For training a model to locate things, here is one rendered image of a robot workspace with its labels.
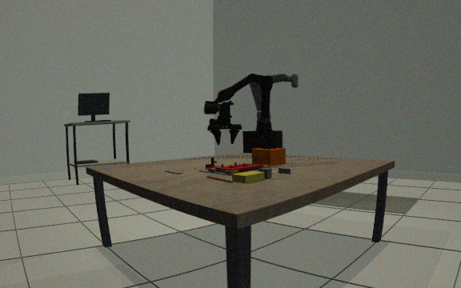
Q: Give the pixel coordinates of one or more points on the yellow rectangular block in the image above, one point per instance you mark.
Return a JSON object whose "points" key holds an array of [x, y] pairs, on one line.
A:
{"points": [[246, 177]]}

